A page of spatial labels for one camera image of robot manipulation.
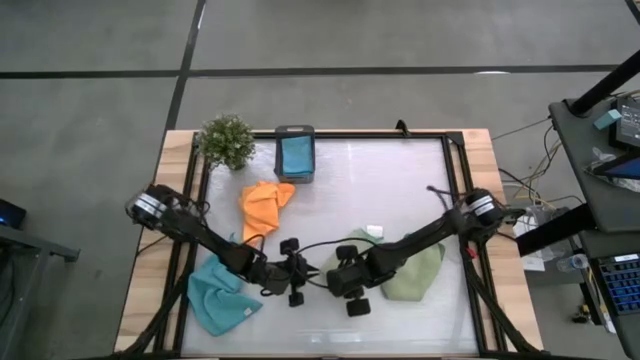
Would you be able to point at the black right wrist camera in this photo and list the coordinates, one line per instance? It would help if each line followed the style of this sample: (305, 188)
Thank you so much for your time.
(342, 282)

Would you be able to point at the grey metal bench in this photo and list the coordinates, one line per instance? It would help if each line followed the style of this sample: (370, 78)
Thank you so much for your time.
(30, 245)

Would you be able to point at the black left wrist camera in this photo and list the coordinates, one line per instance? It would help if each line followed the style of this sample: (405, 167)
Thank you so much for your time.
(276, 279)

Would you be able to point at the black device with blue light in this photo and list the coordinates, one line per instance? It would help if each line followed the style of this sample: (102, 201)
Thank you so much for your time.
(12, 215)

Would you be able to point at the white paper sheet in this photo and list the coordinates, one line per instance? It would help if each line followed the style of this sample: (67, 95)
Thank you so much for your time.
(534, 262)

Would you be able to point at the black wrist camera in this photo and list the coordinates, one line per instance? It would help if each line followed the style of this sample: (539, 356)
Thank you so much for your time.
(342, 282)
(276, 279)

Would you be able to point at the tablet with blue screen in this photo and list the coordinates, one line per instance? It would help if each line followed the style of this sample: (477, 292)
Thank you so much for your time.
(625, 169)

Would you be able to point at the blue microfiber towel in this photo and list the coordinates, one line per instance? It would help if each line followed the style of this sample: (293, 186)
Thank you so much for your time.
(220, 300)
(297, 155)

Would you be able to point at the small green potted plant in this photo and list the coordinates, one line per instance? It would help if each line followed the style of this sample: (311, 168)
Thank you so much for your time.
(225, 140)

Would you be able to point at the blue compartment box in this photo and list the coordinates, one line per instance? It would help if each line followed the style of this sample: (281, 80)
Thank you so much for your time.
(622, 285)

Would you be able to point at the clear water bottle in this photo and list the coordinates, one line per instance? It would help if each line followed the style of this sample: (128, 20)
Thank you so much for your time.
(575, 262)

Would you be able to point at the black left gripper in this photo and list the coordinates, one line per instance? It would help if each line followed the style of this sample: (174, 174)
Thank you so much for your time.
(296, 275)

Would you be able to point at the black aluminium table frame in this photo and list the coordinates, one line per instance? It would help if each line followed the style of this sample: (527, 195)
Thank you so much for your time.
(455, 136)

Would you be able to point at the small teal box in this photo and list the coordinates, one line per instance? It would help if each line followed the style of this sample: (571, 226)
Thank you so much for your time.
(607, 119)

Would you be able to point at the black pole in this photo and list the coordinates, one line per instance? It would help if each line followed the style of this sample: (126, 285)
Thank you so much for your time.
(605, 84)

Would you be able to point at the small black bracket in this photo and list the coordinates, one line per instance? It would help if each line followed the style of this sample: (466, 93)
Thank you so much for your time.
(401, 129)

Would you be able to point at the black electronic device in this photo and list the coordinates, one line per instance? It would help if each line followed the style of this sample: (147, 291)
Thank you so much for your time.
(627, 125)

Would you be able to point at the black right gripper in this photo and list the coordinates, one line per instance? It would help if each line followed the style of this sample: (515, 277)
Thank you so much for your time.
(375, 272)

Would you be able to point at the orange microfiber towel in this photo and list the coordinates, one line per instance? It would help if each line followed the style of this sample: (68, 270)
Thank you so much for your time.
(262, 210)

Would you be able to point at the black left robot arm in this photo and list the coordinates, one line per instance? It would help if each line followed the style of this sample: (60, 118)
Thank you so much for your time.
(210, 240)

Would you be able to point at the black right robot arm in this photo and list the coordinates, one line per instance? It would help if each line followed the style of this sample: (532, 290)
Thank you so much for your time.
(425, 235)

